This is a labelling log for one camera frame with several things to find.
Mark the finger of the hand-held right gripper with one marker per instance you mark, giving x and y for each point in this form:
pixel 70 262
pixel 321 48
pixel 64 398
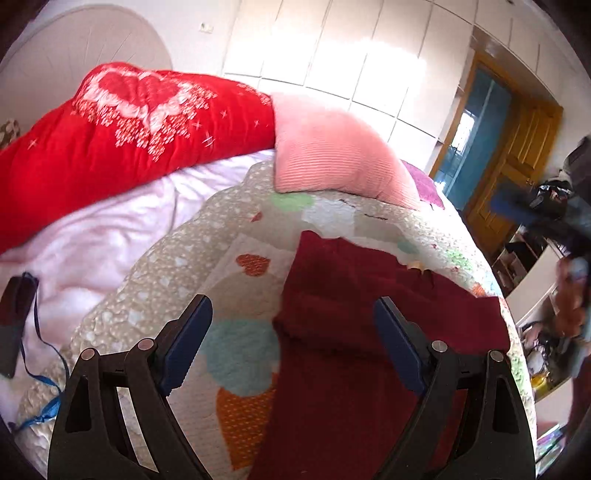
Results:
pixel 512 205

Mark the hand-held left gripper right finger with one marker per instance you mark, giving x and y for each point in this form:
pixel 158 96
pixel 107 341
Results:
pixel 399 344

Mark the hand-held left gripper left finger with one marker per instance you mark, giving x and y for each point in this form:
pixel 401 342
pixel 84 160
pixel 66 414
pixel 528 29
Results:
pixel 189 341

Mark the dark red knitted garment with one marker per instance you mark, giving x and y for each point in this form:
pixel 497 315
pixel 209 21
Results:
pixel 351 286

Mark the person's right hand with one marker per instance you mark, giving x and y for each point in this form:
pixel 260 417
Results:
pixel 570 304

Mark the wooden door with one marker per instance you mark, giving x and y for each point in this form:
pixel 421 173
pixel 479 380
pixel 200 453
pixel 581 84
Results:
pixel 531 143

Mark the white desk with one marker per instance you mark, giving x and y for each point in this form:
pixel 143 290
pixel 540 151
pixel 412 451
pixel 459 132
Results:
pixel 540 286

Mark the purple cloth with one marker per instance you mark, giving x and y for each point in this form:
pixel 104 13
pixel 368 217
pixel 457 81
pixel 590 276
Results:
pixel 427 184

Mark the patchwork heart quilt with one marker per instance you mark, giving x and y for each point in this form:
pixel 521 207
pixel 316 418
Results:
pixel 240 221

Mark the pale pink bed sheet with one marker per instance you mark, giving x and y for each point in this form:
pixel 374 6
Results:
pixel 92 249

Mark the black flat device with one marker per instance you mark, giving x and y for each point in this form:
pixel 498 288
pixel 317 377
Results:
pixel 16 318

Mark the pink ribbed pillow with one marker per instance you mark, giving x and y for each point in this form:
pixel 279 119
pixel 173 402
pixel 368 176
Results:
pixel 332 152

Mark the red floral comforter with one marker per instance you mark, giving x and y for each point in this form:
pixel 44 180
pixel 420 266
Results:
pixel 92 152

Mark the white panelled wardrobe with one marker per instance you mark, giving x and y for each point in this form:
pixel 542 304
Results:
pixel 346 55

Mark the patterned cushion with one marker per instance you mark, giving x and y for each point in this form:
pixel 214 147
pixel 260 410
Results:
pixel 8 134

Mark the white round headboard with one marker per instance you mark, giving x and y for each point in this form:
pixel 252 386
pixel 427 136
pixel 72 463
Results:
pixel 69 41

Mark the white wall socket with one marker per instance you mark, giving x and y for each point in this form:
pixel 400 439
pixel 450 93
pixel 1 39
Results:
pixel 206 27

